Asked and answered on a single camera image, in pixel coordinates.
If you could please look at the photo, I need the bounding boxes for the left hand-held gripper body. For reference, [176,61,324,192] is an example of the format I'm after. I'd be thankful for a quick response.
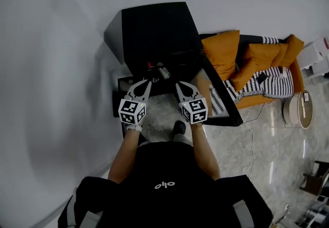
[118,94,148,126]

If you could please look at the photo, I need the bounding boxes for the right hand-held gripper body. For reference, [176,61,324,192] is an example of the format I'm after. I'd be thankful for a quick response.
[179,98,209,125]

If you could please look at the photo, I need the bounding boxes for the clear plastic bottle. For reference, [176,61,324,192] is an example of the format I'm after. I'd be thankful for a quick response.
[157,62,172,81]

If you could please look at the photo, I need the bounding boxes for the person's left forearm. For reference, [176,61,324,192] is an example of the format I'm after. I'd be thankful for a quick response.
[107,129,142,184]

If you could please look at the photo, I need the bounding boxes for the person's right forearm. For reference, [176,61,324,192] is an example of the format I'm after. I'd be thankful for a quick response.
[190,123,222,181]

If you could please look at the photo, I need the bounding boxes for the white wristband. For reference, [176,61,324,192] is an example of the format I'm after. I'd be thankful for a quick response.
[126,123,143,133]

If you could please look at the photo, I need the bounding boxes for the person's right black shoe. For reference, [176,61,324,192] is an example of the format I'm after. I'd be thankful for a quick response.
[173,120,187,136]

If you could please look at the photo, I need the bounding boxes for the person's grey trousers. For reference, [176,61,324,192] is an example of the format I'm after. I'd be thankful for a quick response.
[138,133,194,148]

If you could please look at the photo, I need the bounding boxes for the orange sofa cushion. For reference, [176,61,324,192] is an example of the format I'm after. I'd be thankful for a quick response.
[231,43,288,92]
[201,29,241,81]
[271,34,305,68]

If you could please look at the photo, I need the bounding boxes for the black glass-door cabinet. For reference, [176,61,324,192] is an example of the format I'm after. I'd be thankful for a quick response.
[104,2,244,127]

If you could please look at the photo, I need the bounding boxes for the black white striped blanket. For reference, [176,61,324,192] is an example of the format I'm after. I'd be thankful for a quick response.
[209,36,295,116]

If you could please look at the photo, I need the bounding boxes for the person's black top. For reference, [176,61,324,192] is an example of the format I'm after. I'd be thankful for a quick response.
[58,142,274,228]

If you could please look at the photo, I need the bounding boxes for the round beige side table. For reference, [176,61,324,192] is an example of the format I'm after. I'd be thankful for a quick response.
[282,89,314,130]

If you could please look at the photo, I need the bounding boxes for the orange sofa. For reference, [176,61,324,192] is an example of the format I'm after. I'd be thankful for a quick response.
[200,29,305,118]

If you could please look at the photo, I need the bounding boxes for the white storage shelf unit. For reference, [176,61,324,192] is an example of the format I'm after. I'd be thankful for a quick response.
[297,36,329,79]

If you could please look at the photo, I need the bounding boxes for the dark wooden chair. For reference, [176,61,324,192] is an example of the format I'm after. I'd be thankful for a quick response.
[299,160,329,197]

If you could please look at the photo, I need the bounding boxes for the white floor cable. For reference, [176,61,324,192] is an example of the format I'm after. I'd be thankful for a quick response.
[240,101,273,179]

